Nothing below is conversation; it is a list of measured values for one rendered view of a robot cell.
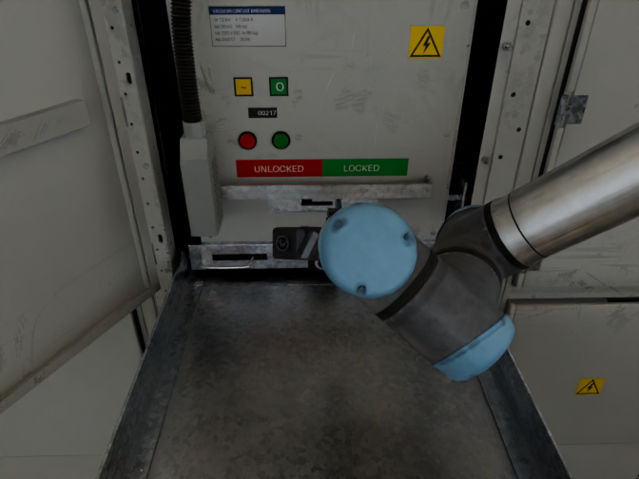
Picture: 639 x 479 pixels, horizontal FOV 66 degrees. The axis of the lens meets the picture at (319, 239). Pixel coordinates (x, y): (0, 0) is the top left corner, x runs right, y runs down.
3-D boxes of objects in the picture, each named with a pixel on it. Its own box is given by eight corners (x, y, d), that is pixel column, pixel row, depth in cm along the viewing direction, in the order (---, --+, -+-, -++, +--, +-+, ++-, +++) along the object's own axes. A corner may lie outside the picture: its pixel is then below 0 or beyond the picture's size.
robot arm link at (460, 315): (528, 296, 55) (444, 222, 54) (518, 370, 46) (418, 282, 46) (467, 334, 61) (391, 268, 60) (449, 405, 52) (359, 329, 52)
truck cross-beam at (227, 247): (451, 266, 103) (455, 241, 100) (191, 270, 102) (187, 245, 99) (445, 253, 108) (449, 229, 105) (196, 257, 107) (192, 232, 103)
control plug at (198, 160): (218, 237, 87) (206, 142, 78) (190, 238, 87) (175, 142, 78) (224, 216, 93) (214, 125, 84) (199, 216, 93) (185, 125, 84)
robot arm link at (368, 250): (379, 324, 46) (299, 255, 46) (363, 303, 59) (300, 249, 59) (444, 249, 46) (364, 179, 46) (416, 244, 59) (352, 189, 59)
